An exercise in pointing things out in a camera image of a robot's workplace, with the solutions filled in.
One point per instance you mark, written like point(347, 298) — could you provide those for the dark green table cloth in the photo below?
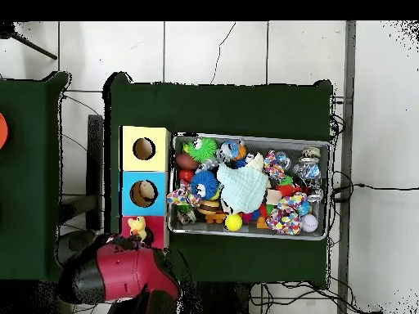
point(26, 196)
point(229, 104)

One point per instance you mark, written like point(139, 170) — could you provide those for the wooden box with three holes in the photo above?
point(154, 137)

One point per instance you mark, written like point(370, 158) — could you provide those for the orange disc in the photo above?
point(2, 130)

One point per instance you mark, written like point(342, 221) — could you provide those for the black panel stand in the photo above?
point(95, 163)

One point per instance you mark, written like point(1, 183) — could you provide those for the yellow duck plush toy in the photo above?
point(138, 226)

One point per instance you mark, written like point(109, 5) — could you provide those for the light blue waffle cloth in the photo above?
point(242, 189)

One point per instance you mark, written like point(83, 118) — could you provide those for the colourful dot print cloth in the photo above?
point(286, 216)
point(183, 198)

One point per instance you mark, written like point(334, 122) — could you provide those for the large blue fuzzy eyed ball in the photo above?
point(204, 184)

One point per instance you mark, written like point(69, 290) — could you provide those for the black tripod leg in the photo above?
point(34, 45)

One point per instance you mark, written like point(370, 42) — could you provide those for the green spiky puffer ball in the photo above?
point(201, 149)

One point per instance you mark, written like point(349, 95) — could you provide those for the cream waffle cloth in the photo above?
point(257, 162)

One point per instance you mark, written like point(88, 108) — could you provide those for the yellow tennis ball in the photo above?
point(233, 222)

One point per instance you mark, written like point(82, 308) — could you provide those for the grey round base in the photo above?
point(73, 242)

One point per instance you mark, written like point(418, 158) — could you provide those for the red ball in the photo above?
point(186, 175)

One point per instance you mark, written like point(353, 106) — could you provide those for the brown toy football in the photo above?
point(186, 161)

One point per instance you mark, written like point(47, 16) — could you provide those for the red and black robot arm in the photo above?
point(131, 271)

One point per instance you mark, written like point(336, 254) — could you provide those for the white baseball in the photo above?
point(309, 223)

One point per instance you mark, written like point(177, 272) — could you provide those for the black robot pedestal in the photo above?
point(222, 299)

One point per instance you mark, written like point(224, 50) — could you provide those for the toy hamburger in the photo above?
point(209, 206)

